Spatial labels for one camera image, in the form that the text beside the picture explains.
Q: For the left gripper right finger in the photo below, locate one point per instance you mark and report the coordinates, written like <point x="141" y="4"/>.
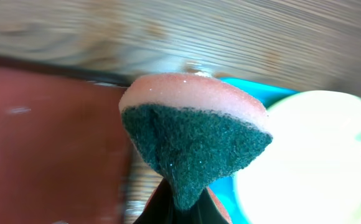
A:
<point x="205" y="211"/>

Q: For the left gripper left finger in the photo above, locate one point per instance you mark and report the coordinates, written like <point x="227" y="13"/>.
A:
<point x="160" y="207"/>

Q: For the green plate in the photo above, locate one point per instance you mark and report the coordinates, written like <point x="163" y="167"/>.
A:
<point x="311" y="172"/>

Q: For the black red water tray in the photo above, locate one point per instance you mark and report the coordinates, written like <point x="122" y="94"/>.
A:
<point x="64" y="155"/>

